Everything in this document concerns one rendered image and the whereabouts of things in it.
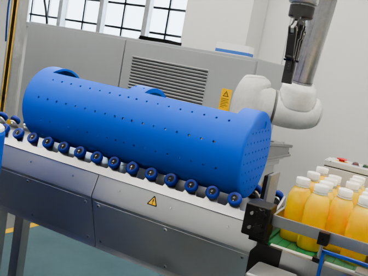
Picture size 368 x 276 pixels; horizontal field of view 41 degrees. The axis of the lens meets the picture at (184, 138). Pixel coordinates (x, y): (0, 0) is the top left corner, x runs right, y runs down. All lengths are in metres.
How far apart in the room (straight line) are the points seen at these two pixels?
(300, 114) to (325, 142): 2.17
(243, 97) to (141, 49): 1.63
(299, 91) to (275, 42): 2.40
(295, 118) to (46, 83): 1.05
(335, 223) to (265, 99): 0.90
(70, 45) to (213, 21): 1.28
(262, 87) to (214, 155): 0.76
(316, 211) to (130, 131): 0.64
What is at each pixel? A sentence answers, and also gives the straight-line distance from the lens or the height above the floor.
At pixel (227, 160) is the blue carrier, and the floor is 1.08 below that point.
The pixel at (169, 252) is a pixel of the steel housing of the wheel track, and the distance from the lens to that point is 1.66.
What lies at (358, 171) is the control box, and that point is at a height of 1.09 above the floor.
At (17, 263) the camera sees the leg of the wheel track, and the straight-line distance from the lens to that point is 2.32.
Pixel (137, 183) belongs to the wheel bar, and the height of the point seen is 0.92.
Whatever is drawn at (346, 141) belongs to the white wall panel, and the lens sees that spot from 4.31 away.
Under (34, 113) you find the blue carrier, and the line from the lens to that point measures 1.88.
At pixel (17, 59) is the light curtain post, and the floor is 1.21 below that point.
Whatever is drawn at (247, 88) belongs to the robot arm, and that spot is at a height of 1.28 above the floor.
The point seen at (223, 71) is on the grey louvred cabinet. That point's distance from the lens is 3.30.
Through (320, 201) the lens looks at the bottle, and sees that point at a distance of 1.38.
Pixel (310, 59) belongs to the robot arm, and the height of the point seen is 1.45.
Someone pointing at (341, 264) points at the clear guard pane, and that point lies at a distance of 1.30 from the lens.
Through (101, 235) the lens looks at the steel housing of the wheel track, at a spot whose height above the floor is 0.69.
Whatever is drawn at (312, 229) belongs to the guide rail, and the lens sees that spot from 1.36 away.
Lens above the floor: 1.34
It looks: 9 degrees down
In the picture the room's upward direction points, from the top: 10 degrees clockwise
